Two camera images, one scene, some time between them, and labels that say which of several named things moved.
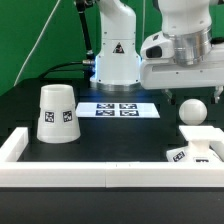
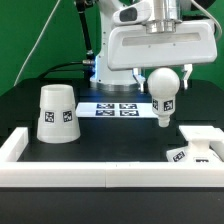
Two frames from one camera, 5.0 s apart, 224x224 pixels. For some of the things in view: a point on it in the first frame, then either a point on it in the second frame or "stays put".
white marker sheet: x=118 y=109 stays put
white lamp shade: x=58 y=122 stays put
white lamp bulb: x=193 y=111 to x=163 y=86
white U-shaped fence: x=106 y=174 stays put
